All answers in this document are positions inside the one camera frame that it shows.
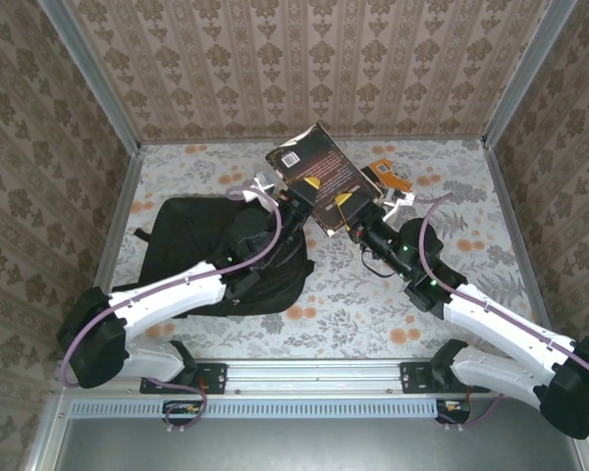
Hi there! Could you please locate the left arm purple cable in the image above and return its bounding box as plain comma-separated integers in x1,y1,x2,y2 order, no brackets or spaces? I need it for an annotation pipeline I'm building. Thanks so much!
60,185,284,436

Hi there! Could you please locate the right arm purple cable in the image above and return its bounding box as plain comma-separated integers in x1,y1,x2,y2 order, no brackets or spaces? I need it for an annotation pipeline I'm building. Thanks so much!
414,191,589,433

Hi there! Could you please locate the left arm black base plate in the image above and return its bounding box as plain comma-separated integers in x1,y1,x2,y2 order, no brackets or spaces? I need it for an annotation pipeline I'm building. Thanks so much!
139,361,228,395

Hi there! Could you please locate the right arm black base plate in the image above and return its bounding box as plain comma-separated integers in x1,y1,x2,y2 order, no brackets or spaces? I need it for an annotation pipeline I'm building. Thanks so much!
400,361,492,395

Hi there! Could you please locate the grey metal panel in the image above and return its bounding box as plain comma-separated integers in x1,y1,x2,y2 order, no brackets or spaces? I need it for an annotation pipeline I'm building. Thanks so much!
53,415,588,471

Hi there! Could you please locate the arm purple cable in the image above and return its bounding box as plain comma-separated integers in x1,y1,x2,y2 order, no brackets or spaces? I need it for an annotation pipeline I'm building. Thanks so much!
414,191,589,433
60,185,284,436

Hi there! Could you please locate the aluminium table edge rail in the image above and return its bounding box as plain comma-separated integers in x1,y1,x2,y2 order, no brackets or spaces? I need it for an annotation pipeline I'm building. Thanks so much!
483,141,561,357
139,134,487,147
90,144,143,295

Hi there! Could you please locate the grey slotted cable duct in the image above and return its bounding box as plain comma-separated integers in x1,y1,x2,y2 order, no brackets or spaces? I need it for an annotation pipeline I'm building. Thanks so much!
71,397,441,419

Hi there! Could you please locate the floral table cover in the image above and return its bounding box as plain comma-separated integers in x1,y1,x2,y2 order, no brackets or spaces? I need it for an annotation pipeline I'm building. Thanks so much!
91,139,546,359

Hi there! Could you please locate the wide aluminium mounting rail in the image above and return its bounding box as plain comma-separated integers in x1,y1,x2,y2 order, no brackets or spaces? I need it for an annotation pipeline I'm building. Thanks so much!
53,357,580,393

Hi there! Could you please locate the black backpack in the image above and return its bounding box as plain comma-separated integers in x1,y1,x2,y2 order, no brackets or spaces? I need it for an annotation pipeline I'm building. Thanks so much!
133,195,316,319

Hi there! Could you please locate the dark brown barcode paperback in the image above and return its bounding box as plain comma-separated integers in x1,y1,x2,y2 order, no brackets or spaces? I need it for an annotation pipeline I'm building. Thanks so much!
265,122,382,237

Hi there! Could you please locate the aluminium frame post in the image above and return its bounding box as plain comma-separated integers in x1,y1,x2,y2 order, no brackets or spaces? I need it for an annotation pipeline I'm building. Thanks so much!
34,0,143,154
480,0,580,151

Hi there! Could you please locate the orange yellow photo cover book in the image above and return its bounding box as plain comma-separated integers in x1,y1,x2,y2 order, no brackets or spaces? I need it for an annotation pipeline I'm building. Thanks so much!
360,159,413,197

